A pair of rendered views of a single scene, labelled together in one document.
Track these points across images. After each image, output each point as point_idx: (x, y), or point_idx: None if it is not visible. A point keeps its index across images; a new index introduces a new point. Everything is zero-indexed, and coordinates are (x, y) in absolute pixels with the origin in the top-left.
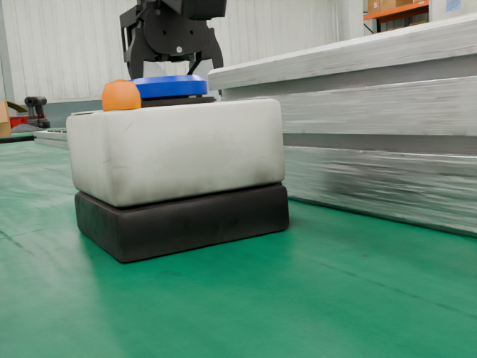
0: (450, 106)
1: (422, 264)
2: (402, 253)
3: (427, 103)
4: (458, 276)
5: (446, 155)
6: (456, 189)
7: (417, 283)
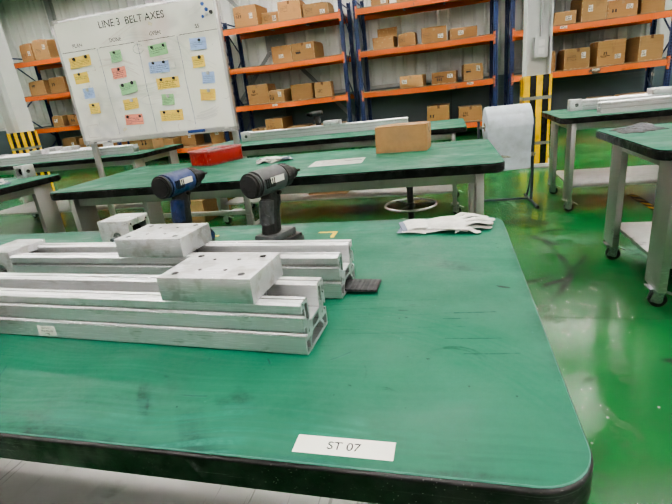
0: (5, 310)
1: (3, 346)
2: (0, 344)
3: (0, 309)
4: (9, 347)
5: (8, 319)
6: (12, 326)
7: (0, 351)
